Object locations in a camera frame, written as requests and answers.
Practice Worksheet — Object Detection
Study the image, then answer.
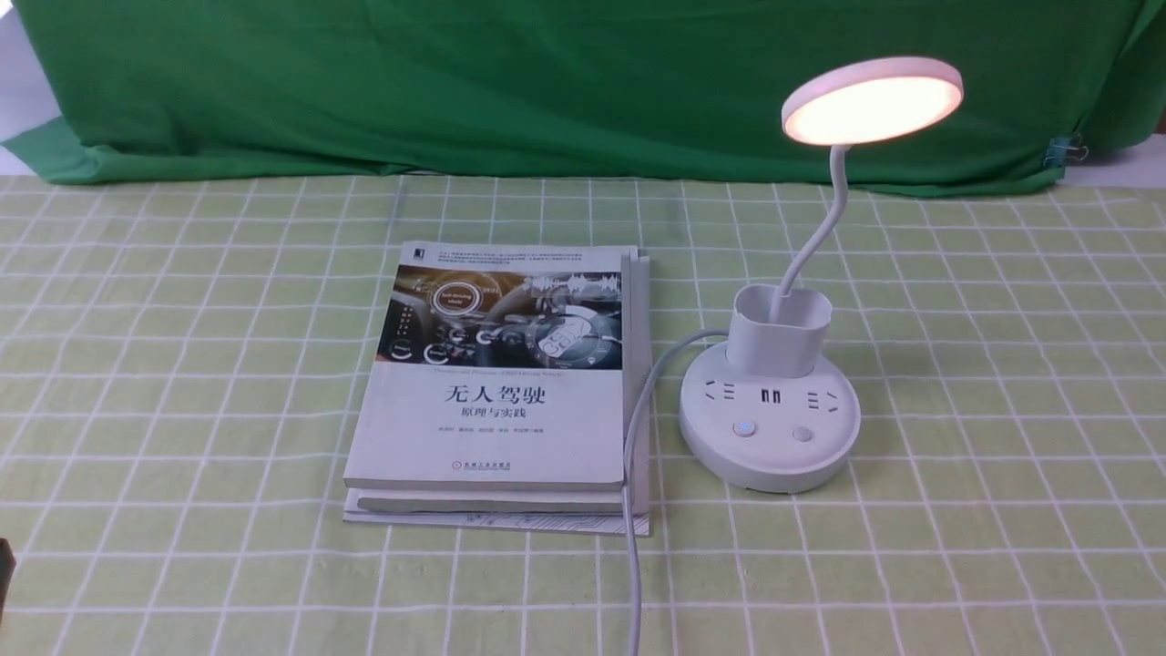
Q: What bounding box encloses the dark object at left edge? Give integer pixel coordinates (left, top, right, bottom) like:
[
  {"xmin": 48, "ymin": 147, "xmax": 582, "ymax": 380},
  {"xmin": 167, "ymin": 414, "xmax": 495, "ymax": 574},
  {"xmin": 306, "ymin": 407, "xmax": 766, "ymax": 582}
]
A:
[{"xmin": 0, "ymin": 538, "xmax": 16, "ymax": 618}]

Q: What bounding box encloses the white desk lamp with sockets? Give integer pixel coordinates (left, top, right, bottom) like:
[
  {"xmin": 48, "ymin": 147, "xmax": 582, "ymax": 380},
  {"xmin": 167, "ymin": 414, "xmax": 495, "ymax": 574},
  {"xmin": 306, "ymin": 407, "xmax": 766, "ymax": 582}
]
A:
[{"xmin": 679, "ymin": 56, "xmax": 965, "ymax": 495}]

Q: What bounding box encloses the teal binder clip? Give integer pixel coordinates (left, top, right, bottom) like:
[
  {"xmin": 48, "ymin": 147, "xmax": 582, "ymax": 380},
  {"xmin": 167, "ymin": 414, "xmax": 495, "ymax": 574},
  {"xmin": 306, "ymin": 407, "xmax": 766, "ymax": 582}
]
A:
[{"xmin": 1042, "ymin": 134, "xmax": 1089, "ymax": 168}]

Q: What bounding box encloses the top self-driving textbook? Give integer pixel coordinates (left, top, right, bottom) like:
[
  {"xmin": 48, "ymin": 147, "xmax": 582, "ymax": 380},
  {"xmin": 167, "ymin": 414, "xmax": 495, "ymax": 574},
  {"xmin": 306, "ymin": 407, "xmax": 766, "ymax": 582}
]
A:
[{"xmin": 343, "ymin": 241, "xmax": 639, "ymax": 493}]

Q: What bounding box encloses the middle white book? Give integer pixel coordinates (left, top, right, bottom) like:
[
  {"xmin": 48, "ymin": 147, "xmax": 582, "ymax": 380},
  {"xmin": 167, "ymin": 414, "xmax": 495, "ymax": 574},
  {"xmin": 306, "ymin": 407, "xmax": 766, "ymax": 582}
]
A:
[{"xmin": 356, "ymin": 254, "xmax": 649, "ymax": 517}]

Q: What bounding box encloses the green backdrop cloth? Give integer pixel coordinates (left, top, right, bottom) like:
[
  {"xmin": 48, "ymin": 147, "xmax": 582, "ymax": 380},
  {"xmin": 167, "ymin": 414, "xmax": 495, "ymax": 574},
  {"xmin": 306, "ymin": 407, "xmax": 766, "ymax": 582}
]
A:
[{"xmin": 3, "ymin": 1, "xmax": 1163, "ymax": 198}]

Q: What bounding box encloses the green checkered tablecloth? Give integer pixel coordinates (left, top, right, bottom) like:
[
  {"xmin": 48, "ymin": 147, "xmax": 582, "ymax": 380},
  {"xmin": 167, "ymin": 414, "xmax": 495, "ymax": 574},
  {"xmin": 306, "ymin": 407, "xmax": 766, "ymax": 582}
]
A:
[{"xmin": 1, "ymin": 176, "xmax": 1165, "ymax": 655}]

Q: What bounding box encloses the bottom white circuit-pattern book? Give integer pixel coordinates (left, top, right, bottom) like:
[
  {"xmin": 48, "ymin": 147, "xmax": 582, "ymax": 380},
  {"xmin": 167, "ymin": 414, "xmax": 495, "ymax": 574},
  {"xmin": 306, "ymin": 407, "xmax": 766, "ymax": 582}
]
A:
[{"xmin": 343, "ymin": 258, "xmax": 653, "ymax": 538}]

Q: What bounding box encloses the white power cable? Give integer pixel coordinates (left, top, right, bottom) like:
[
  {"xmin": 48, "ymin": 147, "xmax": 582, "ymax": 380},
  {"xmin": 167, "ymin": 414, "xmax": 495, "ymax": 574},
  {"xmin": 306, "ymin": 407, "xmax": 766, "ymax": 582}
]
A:
[{"xmin": 621, "ymin": 329, "xmax": 731, "ymax": 656}]

